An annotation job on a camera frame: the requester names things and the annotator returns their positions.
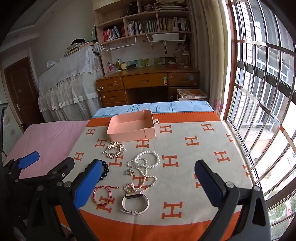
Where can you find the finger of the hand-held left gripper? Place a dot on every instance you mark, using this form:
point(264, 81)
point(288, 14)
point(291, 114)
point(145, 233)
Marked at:
point(62, 168)
point(29, 160)

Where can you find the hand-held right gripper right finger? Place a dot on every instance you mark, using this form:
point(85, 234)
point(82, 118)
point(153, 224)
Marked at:
point(208, 183)

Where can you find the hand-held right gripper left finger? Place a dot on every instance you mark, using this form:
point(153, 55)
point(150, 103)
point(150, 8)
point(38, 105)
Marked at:
point(89, 183)

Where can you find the small gold charm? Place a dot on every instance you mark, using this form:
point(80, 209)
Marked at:
point(129, 189)

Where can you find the rhinestone hair comb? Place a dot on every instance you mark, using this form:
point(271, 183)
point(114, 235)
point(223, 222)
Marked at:
point(114, 150)

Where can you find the pink storage tray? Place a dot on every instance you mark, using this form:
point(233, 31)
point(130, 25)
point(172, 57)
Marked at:
point(129, 134)

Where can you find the pink bed sheet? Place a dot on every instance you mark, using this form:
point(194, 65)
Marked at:
point(46, 143)

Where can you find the orange and grey printed blanket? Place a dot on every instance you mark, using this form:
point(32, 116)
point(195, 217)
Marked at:
point(185, 162)

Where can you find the blue flower brooch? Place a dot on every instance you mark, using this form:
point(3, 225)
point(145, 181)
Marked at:
point(130, 172)

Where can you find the brown wooden door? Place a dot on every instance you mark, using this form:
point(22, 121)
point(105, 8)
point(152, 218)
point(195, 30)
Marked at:
point(20, 92)

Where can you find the blue tree print mat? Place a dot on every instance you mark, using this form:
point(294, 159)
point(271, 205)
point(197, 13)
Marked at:
point(138, 107)

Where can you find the stack of picture books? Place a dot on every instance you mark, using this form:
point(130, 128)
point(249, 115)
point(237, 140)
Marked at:
point(190, 93)

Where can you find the metal window grille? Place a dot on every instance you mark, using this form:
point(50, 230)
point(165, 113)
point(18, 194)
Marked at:
point(261, 92)

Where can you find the wooden desk with drawers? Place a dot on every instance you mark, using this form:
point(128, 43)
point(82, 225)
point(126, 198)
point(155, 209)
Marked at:
point(143, 80)

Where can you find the pile of books and papers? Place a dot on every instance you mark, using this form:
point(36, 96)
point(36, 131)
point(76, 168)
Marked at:
point(77, 46)

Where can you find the beige curtain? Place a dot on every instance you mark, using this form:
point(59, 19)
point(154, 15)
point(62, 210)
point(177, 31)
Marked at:
point(208, 58)

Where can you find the row of red books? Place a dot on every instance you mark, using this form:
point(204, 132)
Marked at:
point(111, 33)

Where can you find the white oval basket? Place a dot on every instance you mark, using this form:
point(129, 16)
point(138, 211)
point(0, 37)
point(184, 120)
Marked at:
point(165, 37)

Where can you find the row of upright books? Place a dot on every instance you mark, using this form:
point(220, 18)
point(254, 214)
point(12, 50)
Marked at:
point(159, 24)

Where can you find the wooden bookshelf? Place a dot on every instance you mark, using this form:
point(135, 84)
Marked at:
point(150, 15)

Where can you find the stack of flat lying books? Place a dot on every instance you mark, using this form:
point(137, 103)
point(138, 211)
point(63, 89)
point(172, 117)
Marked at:
point(171, 5)

